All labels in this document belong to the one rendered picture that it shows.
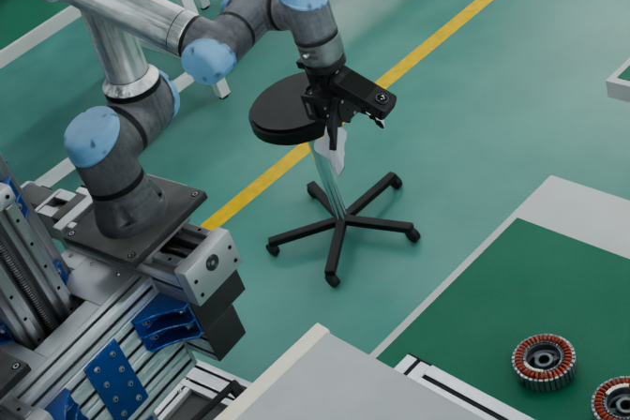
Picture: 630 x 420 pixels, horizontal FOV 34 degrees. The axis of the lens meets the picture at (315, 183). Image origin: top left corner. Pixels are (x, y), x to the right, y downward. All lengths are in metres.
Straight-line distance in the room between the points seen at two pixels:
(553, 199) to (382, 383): 1.13
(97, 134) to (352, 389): 0.94
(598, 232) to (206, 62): 0.94
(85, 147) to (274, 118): 1.26
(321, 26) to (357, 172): 2.13
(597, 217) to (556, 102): 1.69
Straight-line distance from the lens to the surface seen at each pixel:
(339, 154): 1.77
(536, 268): 2.11
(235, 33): 1.66
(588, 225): 2.19
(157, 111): 2.08
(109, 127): 1.99
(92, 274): 2.20
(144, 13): 1.69
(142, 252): 2.03
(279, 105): 3.21
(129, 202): 2.05
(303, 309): 3.30
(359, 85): 1.73
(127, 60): 2.02
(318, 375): 1.24
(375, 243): 3.44
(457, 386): 1.45
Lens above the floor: 2.20
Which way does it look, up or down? 35 degrees down
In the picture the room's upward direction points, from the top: 20 degrees counter-clockwise
